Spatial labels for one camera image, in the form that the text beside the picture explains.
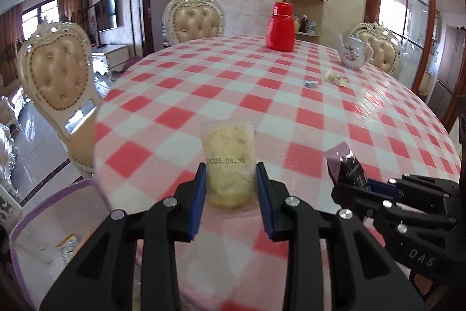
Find small orange white snack packet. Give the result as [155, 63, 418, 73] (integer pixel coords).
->
[56, 234, 79, 265]

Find beige tufted chair left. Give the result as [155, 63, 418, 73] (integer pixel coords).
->
[18, 21, 103, 178]

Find dark chocolate snack packet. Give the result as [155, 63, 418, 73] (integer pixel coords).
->
[325, 142, 370, 190]

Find brown curtains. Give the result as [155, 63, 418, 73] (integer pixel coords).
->
[1, 0, 89, 84]

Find small blue candy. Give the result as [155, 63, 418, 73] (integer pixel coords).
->
[304, 80, 319, 88]

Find white floral teapot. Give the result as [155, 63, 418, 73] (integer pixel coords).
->
[337, 35, 374, 70]

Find beige tufted chair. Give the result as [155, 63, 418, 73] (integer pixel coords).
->
[162, 0, 225, 45]
[350, 21, 403, 80]
[18, 21, 103, 178]

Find wooden corner shelf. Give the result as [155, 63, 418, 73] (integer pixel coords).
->
[284, 0, 327, 43]

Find beige tufted chair right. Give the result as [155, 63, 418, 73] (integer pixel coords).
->
[350, 21, 403, 80]

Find red thermos jug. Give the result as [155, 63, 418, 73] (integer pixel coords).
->
[266, 2, 295, 52]

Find pale rectangular cake packet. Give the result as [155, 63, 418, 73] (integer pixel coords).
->
[201, 121, 257, 209]

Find small clear snack packet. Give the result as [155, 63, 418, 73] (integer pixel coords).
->
[325, 70, 347, 88]

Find purple storage basket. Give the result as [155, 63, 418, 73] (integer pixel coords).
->
[10, 180, 110, 310]

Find wall television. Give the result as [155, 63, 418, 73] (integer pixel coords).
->
[94, 0, 118, 32]

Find red checkered tablecloth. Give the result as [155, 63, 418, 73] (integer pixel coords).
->
[92, 35, 464, 311]

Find beige tufted chair middle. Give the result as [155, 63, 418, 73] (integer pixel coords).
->
[162, 0, 225, 45]

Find white tv cabinet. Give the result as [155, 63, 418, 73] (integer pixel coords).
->
[91, 45, 130, 79]

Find glass door wooden frame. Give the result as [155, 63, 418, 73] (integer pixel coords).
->
[365, 0, 465, 116]

